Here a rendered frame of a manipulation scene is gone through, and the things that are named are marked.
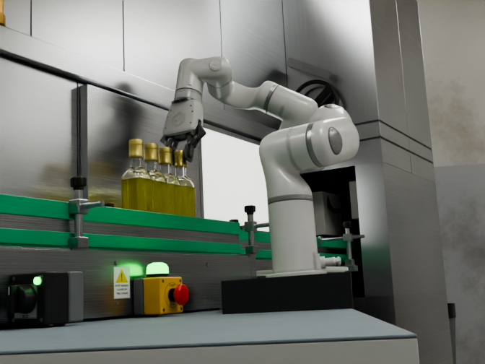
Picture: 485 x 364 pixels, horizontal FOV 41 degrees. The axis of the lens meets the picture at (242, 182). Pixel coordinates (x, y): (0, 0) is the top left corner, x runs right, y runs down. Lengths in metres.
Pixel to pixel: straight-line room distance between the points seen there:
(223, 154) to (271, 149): 0.79
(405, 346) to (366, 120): 1.98
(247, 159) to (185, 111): 0.57
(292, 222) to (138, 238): 0.32
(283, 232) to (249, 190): 0.93
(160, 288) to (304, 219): 0.32
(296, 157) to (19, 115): 0.64
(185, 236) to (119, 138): 0.39
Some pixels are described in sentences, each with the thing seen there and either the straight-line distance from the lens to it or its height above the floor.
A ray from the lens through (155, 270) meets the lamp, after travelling 1.27.
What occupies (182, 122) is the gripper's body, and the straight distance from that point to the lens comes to 1.71.
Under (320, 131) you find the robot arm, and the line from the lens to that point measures 1.30.
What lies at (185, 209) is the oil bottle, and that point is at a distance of 1.65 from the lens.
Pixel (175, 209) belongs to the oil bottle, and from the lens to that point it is 1.62.
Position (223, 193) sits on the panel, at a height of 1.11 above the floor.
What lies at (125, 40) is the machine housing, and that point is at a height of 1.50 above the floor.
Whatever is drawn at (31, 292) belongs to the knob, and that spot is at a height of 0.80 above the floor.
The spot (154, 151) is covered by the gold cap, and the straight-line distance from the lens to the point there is 1.61.
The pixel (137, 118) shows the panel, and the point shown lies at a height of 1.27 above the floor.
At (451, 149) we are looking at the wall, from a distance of 4.85.
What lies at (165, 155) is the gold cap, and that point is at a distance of 1.65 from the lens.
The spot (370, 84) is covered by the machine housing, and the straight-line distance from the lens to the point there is 2.52.
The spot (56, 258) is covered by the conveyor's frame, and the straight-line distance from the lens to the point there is 1.16.
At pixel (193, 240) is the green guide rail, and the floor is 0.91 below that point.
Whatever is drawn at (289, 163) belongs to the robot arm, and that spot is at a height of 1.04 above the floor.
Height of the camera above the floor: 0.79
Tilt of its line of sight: 10 degrees up
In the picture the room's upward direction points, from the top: 3 degrees counter-clockwise
